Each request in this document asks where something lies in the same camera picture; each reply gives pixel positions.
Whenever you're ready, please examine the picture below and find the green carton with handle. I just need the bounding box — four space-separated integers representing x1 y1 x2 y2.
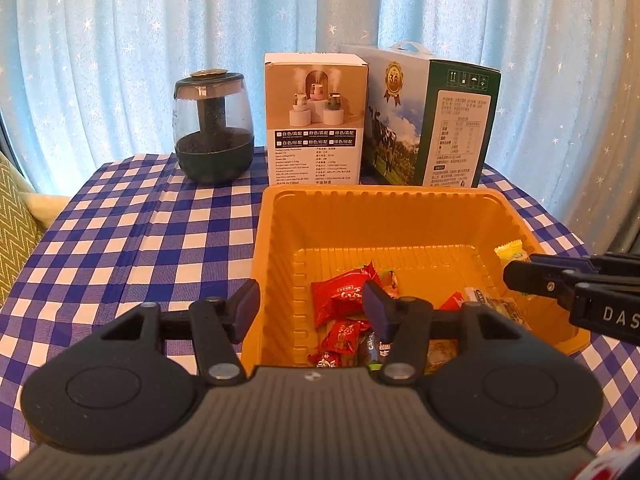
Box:
341 41 502 188

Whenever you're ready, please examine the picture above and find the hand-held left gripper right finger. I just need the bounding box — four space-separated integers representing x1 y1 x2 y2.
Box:
362 280 523 387

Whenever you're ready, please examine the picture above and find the green zigzag pillow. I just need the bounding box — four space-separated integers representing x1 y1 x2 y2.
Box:
0 154 45 306

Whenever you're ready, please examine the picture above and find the yellow candy packet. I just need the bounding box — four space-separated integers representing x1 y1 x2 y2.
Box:
495 241 532 267

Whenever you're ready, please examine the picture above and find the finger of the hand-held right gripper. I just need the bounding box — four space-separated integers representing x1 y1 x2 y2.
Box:
529 254 640 283
502 260 583 312

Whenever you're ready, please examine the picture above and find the blue star curtain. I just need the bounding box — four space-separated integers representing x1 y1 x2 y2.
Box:
0 0 640 196

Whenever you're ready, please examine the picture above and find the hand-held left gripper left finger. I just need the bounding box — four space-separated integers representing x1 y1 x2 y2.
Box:
99 279 262 387

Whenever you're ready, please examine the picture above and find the orange plastic tray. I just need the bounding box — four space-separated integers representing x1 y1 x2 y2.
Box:
241 184 593 377

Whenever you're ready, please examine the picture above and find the clear white snack packet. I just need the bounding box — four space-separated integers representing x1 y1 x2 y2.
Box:
462 287 532 332

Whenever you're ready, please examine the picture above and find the beige candy packet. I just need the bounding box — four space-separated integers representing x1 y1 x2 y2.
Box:
424 340 459 377

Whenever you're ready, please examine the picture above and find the white humidifier box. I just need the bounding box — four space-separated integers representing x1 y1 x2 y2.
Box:
263 52 370 187

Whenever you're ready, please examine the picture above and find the blue checked tablecloth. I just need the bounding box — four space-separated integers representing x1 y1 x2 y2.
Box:
0 147 640 466

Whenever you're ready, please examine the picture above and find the large red snack packet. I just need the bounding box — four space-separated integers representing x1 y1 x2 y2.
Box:
311 261 381 329

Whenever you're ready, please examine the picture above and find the glass jar with dark lid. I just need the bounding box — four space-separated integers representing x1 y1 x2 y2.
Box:
171 68 255 184

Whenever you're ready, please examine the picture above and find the small red snack packet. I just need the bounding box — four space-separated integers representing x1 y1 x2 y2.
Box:
306 350 344 369

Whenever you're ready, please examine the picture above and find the pale green sofa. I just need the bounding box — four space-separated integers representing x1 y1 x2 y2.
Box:
27 192 67 227

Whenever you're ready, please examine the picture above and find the blue candy packet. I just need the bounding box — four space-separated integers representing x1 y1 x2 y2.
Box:
359 331 397 372

